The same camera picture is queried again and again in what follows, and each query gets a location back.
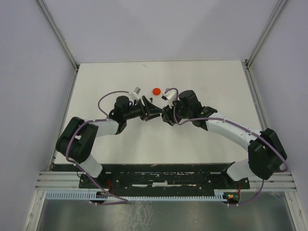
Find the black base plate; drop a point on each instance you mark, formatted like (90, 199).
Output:
(195, 179)

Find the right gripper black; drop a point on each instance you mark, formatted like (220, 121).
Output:
(168, 112)

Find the orange charging case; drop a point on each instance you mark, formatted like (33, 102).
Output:
(156, 91)

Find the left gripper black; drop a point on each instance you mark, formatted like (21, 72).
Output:
(150, 108)

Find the right aluminium frame post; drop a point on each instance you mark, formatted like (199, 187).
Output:
(271, 23)

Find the aluminium front rail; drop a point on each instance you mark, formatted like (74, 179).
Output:
(279, 182)

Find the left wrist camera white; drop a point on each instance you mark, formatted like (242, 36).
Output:
(134, 94)

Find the left aluminium frame post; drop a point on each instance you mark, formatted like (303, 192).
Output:
(57, 32)

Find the aluminium frame post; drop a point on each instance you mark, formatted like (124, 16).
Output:
(57, 32)
(271, 23)

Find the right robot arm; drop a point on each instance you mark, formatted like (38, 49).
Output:
(265, 153)

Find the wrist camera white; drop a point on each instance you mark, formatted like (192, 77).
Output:
(134, 94)
(170, 95)

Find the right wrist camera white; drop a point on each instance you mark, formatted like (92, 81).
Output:
(170, 95)

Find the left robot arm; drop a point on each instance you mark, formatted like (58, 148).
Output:
(77, 139)

